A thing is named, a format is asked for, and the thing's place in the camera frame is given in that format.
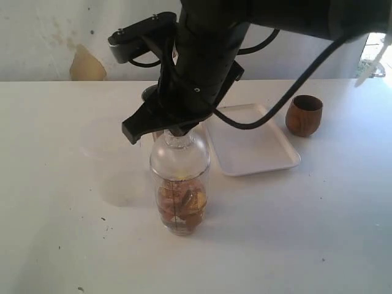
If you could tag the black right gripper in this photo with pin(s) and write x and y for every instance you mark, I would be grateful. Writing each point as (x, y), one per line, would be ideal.
(178, 110)

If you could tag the clear plastic dome lid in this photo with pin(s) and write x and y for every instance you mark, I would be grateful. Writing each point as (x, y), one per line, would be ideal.
(179, 158)

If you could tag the stainless steel cup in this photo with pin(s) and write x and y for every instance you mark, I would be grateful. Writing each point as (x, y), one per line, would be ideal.
(146, 96)

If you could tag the brown food pieces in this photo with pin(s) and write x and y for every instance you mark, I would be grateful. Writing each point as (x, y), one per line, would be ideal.
(183, 202)

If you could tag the clear plastic shaker cup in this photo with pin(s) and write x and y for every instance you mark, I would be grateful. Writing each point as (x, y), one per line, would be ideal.
(180, 202)

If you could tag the brown wooden cup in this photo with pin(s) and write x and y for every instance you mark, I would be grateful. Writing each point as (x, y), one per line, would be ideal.
(304, 115)

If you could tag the translucent plastic pot container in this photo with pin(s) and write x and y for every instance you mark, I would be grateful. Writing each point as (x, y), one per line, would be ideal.
(118, 166)

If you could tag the white rectangular tray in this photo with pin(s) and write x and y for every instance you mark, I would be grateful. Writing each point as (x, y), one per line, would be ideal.
(247, 152)

